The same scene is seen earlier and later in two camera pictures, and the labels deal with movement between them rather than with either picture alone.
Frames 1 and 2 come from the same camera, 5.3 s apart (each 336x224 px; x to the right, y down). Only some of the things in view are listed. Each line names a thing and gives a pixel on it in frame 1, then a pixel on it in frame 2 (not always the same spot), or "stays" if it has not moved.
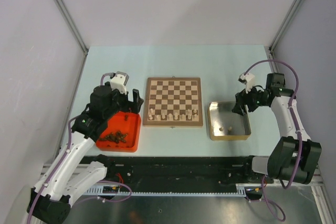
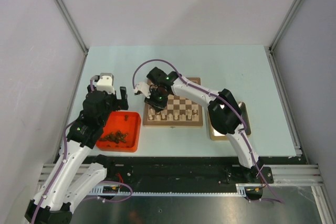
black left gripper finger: [137, 102] to [124, 99]
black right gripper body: [253, 99] to [157, 98]
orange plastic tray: [128, 123] stays
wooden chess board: [173, 102] stays
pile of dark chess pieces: [116, 137] stays
